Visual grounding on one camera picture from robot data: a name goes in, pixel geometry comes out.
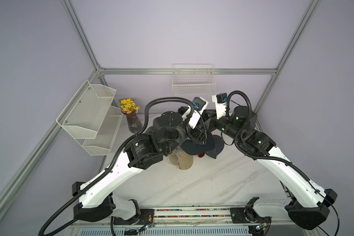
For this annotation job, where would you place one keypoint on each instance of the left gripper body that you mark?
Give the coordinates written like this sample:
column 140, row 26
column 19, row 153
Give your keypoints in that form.
column 196, row 133

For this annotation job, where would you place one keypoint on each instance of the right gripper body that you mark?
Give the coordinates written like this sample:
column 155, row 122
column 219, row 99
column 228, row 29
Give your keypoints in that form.
column 217, row 124

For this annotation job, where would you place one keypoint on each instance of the black baseball cap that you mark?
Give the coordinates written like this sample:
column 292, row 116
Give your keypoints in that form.
column 192, row 148

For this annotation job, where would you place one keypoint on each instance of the dark grey baseball cap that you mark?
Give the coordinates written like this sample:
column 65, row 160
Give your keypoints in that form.
column 219, row 146

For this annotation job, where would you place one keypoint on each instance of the red baseball cap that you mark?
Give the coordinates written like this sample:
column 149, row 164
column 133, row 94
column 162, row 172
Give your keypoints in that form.
column 201, row 155

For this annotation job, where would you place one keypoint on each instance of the tan dark-brim baseball cap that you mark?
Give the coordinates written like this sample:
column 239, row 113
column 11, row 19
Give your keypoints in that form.
column 181, row 159

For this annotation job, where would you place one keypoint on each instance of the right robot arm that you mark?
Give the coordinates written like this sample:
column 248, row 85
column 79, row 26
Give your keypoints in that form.
column 307, row 205

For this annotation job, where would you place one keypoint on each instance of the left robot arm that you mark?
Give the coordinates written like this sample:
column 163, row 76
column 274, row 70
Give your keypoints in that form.
column 165, row 135

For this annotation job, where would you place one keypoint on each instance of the purple glass vase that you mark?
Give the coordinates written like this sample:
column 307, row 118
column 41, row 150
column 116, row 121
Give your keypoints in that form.
column 134, row 124

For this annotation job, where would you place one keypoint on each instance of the yellow flower bouquet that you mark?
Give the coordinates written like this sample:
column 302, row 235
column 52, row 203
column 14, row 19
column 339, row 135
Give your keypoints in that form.
column 128, row 106

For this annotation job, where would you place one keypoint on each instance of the white two-tier mesh shelf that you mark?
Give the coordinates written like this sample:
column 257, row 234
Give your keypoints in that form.
column 91, row 118

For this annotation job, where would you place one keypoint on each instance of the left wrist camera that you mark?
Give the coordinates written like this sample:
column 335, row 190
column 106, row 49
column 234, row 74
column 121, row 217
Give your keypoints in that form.
column 200, row 104

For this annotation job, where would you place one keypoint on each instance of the white wire wall basket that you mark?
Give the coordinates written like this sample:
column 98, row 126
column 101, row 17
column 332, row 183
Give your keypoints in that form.
column 193, row 79

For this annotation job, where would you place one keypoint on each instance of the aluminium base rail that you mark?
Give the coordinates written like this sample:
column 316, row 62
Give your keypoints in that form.
column 193, row 221

